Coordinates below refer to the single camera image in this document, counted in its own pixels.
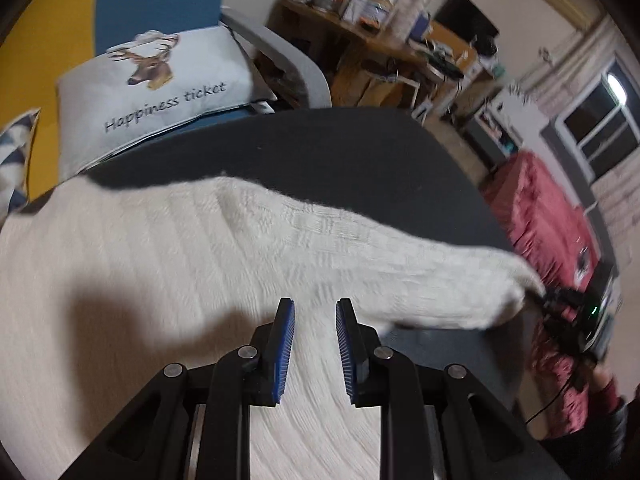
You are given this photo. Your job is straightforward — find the cream knit sweater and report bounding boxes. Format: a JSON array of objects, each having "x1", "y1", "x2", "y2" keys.
[{"x1": 1, "y1": 177, "x2": 544, "y2": 479}]

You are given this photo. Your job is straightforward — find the person right hand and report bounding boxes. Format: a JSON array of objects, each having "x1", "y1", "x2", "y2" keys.
[{"x1": 586, "y1": 363, "x2": 618, "y2": 401}]

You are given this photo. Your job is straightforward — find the pink red blanket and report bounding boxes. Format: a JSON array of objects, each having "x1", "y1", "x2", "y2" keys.
[{"x1": 480, "y1": 151, "x2": 603, "y2": 438}]

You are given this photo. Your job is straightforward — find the low grey tv cabinet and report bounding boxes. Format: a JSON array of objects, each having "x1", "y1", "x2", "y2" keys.
[{"x1": 462, "y1": 105, "x2": 522, "y2": 171}]

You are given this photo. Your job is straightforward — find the right side window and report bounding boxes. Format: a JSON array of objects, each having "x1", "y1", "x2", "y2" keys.
[{"x1": 541, "y1": 55, "x2": 639, "y2": 184}]

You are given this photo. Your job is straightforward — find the beige right curtain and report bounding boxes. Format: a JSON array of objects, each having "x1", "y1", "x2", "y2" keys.
[{"x1": 519, "y1": 14, "x2": 640, "y2": 236}]

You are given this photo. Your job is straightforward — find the wooden desk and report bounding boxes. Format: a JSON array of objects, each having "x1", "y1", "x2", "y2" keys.
[{"x1": 268, "y1": 0, "x2": 491, "y2": 114}]

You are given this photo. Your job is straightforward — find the white deer print pillow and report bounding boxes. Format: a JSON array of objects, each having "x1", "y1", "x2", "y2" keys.
[{"x1": 56, "y1": 26, "x2": 274, "y2": 180}]

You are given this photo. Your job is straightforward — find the black monitor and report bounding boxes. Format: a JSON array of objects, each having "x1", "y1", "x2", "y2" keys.
[{"x1": 435, "y1": 0, "x2": 499, "y2": 58}]

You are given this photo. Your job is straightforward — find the blue water jug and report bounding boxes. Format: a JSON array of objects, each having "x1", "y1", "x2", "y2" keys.
[{"x1": 407, "y1": 12, "x2": 431, "y2": 42}]

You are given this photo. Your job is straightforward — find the triangle pattern pillow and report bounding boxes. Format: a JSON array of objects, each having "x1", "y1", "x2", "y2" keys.
[{"x1": 0, "y1": 108, "x2": 40, "y2": 220}]

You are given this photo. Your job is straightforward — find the grey yellow blue sofa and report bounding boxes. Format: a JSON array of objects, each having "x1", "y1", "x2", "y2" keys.
[{"x1": 0, "y1": 0, "x2": 334, "y2": 201}]

